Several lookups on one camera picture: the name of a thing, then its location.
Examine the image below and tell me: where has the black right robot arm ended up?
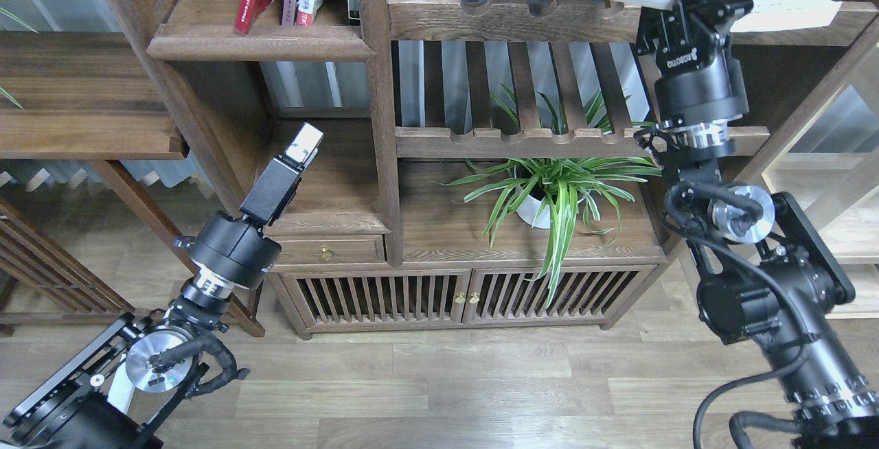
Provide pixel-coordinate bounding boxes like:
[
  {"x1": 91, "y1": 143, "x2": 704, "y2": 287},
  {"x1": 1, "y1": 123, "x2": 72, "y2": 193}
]
[{"x1": 635, "y1": 0, "x2": 878, "y2": 448}]

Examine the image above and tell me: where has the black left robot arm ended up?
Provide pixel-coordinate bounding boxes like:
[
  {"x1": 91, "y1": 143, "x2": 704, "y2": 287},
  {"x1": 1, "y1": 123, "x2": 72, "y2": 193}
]
[{"x1": 2, "y1": 123, "x2": 324, "y2": 448}]

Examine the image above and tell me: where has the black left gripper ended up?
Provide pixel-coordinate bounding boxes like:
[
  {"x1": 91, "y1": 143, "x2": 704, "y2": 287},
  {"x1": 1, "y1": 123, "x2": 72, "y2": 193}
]
[{"x1": 189, "y1": 123, "x2": 324, "y2": 290}]

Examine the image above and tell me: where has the spider plant in white pot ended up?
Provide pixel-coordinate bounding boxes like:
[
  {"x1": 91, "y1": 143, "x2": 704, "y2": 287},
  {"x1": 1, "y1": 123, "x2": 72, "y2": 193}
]
[{"x1": 439, "y1": 85, "x2": 693, "y2": 309}]

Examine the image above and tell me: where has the dark wooden bookshelf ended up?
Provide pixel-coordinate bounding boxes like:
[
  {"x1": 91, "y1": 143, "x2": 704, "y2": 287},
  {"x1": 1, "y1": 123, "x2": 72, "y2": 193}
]
[{"x1": 84, "y1": 0, "x2": 879, "y2": 340}]

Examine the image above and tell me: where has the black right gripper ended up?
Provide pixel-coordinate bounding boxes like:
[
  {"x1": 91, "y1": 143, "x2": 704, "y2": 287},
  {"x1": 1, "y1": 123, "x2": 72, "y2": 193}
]
[{"x1": 635, "y1": 0, "x2": 753, "y2": 128}]

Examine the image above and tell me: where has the light wooden shelf frame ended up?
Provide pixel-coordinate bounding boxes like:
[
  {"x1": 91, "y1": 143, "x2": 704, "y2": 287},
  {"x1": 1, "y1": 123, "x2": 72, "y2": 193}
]
[{"x1": 721, "y1": 41, "x2": 878, "y2": 319}]

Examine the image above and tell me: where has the white lavender book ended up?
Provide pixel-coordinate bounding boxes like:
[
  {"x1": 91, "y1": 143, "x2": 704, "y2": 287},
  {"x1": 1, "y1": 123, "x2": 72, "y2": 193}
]
[{"x1": 731, "y1": 0, "x2": 842, "y2": 33}]

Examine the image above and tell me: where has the dark wooden side table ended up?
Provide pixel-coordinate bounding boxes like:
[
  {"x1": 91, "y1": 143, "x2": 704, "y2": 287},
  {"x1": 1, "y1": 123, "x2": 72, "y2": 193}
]
[{"x1": 0, "y1": 30, "x2": 265, "y2": 338}]

